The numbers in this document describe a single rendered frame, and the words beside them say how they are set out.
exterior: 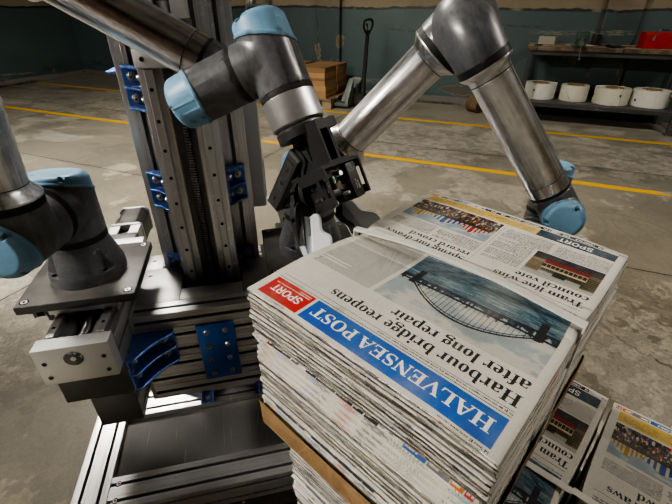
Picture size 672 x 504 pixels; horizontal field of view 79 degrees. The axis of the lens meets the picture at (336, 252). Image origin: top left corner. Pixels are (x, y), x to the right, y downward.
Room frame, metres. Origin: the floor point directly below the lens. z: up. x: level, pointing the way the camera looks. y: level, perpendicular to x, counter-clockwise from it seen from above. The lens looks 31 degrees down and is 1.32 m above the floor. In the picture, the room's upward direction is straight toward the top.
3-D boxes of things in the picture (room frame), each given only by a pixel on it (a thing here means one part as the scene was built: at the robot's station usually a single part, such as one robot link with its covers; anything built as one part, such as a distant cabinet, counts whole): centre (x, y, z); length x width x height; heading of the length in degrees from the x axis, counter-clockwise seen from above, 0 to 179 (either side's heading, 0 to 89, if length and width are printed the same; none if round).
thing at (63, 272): (0.76, 0.54, 0.87); 0.15 x 0.15 x 0.10
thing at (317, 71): (6.91, 0.46, 0.28); 1.20 x 0.83 x 0.57; 66
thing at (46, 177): (0.75, 0.54, 0.98); 0.13 x 0.12 x 0.14; 178
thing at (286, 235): (0.87, 0.06, 0.87); 0.15 x 0.15 x 0.10
